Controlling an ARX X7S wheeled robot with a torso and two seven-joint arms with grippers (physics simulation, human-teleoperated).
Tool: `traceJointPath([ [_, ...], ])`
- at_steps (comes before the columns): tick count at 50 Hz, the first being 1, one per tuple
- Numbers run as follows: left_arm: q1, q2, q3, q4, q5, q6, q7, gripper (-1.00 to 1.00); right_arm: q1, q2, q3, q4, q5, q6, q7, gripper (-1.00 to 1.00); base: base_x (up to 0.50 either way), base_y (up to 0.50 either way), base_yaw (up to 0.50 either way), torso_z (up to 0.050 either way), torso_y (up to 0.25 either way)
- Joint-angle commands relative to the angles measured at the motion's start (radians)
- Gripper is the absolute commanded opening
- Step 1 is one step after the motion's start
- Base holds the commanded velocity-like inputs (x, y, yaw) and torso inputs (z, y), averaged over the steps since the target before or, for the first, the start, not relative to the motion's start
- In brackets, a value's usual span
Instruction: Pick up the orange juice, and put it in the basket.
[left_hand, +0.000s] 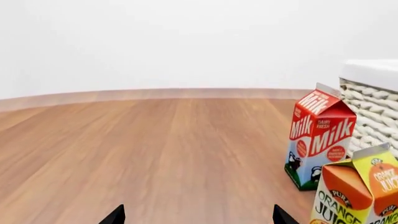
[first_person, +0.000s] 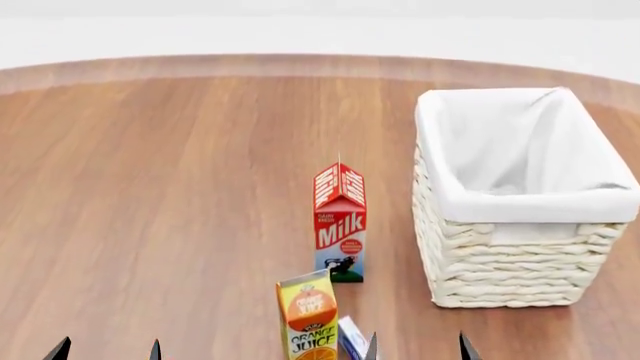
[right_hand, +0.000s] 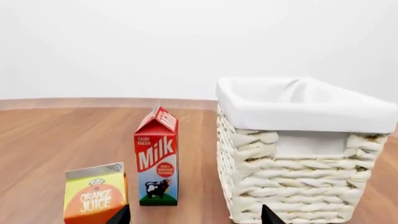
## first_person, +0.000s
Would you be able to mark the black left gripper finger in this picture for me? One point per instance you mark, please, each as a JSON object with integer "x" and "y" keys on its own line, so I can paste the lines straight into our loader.
{"x": 156, "y": 351}
{"x": 58, "y": 350}

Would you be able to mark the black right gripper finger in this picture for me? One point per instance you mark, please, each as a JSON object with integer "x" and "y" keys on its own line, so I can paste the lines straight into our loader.
{"x": 372, "y": 348}
{"x": 469, "y": 348}

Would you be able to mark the orange juice carton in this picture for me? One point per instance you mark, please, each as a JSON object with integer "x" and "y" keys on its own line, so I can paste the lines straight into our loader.
{"x": 307, "y": 318}

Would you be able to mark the white woven wicker basket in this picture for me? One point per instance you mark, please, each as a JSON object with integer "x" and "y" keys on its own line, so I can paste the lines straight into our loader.
{"x": 505, "y": 262}

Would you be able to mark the white cloth basket liner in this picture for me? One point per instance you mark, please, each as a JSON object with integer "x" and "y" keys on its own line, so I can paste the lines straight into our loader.
{"x": 500, "y": 150}

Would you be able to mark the small white blue box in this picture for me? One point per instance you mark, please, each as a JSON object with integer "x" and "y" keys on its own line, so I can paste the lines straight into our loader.
{"x": 351, "y": 335}

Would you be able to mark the red milk carton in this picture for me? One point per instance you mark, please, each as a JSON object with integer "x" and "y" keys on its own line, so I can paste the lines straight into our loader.
{"x": 341, "y": 232}

